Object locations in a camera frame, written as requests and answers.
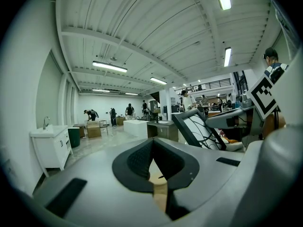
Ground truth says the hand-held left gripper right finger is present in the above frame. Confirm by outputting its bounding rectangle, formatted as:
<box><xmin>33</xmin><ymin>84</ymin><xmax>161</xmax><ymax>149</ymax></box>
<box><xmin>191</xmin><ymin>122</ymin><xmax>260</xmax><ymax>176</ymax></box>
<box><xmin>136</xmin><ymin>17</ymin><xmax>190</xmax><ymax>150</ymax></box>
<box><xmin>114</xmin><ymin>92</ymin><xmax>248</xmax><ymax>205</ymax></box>
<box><xmin>153</xmin><ymin>138</ymin><xmax>246</xmax><ymax>222</ymax></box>

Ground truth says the small brown box stool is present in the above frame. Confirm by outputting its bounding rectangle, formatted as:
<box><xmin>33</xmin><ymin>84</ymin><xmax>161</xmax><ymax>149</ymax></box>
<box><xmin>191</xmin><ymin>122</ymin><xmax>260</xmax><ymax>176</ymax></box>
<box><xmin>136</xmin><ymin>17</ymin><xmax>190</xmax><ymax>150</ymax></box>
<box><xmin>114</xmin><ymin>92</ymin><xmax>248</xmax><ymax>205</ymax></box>
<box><xmin>73</xmin><ymin>123</ymin><xmax>85</xmax><ymax>138</ymax></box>

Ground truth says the tan woven ottoman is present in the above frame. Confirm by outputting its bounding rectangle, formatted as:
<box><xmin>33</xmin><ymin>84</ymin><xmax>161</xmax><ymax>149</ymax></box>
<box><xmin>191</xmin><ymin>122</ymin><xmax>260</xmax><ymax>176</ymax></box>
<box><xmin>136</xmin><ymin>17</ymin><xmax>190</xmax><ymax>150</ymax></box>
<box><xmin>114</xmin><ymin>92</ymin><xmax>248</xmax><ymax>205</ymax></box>
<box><xmin>86</xmin><ymin>121</ymin><xmax>102</xmax><ymax>139</ymax></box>

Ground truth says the white vanity cabinet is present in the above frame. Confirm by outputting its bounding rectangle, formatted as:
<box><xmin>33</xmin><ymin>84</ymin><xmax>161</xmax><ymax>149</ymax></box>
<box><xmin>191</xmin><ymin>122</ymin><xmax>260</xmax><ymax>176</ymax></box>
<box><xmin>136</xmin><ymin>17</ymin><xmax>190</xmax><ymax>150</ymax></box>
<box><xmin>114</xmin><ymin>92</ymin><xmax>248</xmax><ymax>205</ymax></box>
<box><xmin>29</xmin><ymin>124</ymin><xmax>73</xmax><ymax>177</ymax></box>

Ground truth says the small metal side table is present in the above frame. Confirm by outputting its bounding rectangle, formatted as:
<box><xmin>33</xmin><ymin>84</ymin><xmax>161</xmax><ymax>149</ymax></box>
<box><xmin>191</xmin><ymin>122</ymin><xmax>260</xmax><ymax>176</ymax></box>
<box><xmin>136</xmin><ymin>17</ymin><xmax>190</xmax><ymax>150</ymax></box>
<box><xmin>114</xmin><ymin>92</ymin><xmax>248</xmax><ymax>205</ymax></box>
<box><xmin>98</xmin><ymin>120</ymin><xmax>109</xmax><ymax>135</ymax></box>

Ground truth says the white rectangular bathtub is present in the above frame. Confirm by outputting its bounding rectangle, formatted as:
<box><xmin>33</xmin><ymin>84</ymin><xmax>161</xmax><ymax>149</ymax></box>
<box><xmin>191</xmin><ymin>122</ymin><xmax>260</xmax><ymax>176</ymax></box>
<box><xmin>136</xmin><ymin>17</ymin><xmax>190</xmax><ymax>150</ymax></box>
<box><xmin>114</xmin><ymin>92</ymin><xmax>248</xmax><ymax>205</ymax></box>
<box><xmin>123</xmin><ymin>119</ymin><xmax>149</xmax><ymax>139</ymax></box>

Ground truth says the dark green round bin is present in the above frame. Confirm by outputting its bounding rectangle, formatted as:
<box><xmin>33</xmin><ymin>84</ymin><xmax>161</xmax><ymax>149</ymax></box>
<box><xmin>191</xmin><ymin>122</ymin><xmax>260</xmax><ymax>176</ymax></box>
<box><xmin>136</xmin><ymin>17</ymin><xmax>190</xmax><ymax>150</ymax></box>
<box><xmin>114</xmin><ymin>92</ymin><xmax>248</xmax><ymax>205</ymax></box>
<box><xmin>68</xmin><ymin>126</ymin><xmax>81</xmax><ymax>148</ymax></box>

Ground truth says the white beanbag seat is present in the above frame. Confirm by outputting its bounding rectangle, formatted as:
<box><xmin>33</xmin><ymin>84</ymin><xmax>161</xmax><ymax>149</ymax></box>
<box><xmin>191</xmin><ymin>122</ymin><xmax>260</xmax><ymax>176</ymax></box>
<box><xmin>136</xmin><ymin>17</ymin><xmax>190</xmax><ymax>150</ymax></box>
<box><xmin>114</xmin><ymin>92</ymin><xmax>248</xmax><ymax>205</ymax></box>
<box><xmin>219</xmin><ymin>136</ymin><xmax>244</xmax><ymax>152</ymax></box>

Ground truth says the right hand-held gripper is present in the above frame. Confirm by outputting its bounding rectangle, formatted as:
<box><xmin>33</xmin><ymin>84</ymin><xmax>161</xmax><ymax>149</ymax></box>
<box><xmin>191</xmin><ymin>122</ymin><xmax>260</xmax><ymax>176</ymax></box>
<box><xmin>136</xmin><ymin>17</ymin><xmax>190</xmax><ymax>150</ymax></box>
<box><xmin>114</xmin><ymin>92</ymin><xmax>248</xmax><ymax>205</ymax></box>
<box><xmin>205</xmin><ymin>46</ymin><xmax>303</xmax><ymax>141</ymax></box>

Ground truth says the black square frame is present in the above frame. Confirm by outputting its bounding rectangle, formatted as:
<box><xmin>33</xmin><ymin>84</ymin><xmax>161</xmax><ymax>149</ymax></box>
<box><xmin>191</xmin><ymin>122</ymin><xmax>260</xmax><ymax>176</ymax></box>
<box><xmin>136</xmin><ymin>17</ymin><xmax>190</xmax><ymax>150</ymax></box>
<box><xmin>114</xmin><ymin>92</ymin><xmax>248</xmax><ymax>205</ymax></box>
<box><xmin>172</xmin><ymin>108</ymin><xmax>227</xmax><ymax>151</ymax></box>

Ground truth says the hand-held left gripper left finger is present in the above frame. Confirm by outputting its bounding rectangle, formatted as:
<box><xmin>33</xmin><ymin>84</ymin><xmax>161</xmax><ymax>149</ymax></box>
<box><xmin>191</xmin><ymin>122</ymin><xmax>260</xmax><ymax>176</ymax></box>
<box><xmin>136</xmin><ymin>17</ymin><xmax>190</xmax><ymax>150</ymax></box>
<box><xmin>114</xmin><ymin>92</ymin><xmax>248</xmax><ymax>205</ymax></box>
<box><xmin>33</xmin><ymin>138</ymin><xmax>171</xmax><ymax>221</ymax></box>

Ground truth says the person's right forearm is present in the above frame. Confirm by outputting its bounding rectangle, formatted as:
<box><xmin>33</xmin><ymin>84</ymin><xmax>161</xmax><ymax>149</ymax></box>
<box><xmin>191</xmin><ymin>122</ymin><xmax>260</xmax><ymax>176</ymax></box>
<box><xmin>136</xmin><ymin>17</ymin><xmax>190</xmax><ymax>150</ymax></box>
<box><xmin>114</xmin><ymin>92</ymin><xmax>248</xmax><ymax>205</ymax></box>
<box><xmin>262</xmin><ymin>112</ymin><xmax>286</xmax><ymax>139</ymax></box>

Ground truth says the black mezzanine railing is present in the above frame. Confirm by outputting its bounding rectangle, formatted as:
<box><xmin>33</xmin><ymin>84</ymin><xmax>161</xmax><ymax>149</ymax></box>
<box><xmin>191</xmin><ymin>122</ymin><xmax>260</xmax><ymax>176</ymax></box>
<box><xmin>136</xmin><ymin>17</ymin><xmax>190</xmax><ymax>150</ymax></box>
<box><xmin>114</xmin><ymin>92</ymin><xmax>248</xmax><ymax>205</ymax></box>
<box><xmin>175</xmin><ymin>78</ymin><xmax>232</xmax><ymax>92</ymax></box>

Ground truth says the dark wooden sink vanity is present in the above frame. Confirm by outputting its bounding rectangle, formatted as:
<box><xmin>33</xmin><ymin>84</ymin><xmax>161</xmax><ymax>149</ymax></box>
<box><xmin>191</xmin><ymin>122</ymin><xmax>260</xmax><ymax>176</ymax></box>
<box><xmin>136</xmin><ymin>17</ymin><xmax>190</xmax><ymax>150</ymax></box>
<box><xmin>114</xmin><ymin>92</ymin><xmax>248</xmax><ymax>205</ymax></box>
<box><xmin>147</xmin><ymin>120</ymin><xmax>179</xmax><ymax>142</ymax></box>

